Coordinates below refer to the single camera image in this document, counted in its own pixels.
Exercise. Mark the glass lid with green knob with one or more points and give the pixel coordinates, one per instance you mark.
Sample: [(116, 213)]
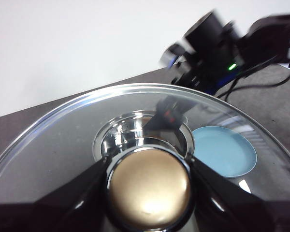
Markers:
[(149, 188)]

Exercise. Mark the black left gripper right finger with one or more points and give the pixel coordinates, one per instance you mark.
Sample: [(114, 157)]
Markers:
[(227, 207)]

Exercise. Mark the blue round plate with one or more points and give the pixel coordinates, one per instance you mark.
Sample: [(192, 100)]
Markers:
[(222, 152)]

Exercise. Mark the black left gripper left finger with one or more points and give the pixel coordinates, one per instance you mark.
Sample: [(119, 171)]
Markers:
[(62, 207)]

